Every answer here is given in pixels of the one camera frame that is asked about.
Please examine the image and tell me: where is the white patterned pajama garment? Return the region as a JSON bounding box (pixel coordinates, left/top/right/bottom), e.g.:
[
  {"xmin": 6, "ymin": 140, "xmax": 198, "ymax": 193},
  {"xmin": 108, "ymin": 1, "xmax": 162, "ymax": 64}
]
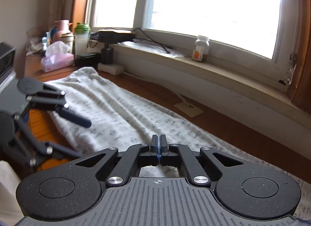
[{"xmin": 48, "ymin": 67, "xmax": 310, "ymax": 220}]

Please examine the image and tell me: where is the pink tissue pack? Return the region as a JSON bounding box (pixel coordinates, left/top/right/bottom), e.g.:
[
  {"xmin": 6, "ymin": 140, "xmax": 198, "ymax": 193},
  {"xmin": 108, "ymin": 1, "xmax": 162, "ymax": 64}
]
[{"xmin": 41, "ymin": 41, "xmax": 74, "ymax": 73}]

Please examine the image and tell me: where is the black quilted case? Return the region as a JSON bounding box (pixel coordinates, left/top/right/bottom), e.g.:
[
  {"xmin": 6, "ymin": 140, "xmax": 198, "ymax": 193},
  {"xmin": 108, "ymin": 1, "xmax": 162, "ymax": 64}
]
[{"xmin": 74, "ymin": 52, "xmax": 101, "ymax": 68}]

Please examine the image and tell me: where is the white power strip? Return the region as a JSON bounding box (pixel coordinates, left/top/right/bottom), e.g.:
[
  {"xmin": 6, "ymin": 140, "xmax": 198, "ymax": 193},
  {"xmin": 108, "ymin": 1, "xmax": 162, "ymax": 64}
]
[{"xmin": 98, "ymin": 63, "xmax": 124, "ymax": 76}]

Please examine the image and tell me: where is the black power adapter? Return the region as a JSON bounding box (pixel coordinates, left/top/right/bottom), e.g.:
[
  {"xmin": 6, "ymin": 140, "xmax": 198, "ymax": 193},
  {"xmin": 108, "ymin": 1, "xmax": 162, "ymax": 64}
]
[{"xmin": 101, "ymin": 43, "xmax": 114, "ymax": 65}]

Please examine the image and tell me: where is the small blue white bottle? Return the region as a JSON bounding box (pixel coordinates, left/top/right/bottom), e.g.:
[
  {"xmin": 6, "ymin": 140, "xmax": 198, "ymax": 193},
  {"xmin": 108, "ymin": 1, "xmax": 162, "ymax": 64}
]
[{"xmin": 42, "ymin": 37, "xmax": 48, "ymax": 52}]

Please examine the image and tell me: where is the white pink thermos cup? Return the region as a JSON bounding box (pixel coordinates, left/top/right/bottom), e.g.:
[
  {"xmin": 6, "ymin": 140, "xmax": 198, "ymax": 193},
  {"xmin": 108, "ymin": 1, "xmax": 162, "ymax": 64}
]
[{"xmin": 49, "ymin": 20, "xmax": 74, "ymax": 53}]

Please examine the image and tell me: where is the green lid shaker bottle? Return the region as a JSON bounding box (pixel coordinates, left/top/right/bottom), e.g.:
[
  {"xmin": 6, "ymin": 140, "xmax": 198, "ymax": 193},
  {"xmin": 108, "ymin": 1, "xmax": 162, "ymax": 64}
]
[{"xmin": 74, "ymin": 22, "xmax": 91, "ymax": 57}]

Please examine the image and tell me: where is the black box on sill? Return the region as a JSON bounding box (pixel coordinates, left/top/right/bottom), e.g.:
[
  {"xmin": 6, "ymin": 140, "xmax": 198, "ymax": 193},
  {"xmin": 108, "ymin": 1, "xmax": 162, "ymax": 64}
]
[{"xmin": 98, "ymin": 29, "xmax": 135, "ymax": 44}]

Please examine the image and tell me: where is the clear plastic bag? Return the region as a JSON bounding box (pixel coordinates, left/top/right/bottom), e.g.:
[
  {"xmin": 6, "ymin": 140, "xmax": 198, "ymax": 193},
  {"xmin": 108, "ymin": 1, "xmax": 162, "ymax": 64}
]
[{"xmin": 119, "ymin": 41, "xmax": 185, "ymax": 58}]

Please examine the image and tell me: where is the glass jar orange label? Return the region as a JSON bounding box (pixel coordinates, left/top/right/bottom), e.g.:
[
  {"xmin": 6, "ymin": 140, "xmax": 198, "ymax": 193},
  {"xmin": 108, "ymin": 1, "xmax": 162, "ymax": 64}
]
[{"xmin": 192, "ymin": 35, "xmax": 209, "ymax": 62}]

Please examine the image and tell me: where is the beige cable cover plate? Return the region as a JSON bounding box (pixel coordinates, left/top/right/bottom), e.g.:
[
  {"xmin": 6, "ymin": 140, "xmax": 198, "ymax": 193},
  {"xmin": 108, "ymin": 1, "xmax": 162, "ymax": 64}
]
[{"xmin": 174, "ymin": 102, "xmax": 203, "ymax": 118}]

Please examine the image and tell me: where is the black cable on sill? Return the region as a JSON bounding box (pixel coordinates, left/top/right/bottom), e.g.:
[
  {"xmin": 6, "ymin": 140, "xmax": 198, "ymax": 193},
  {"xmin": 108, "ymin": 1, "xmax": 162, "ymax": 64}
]
[{"xmin": 87, "ymin": 27, "xmax": 171, "ymax": 54}]

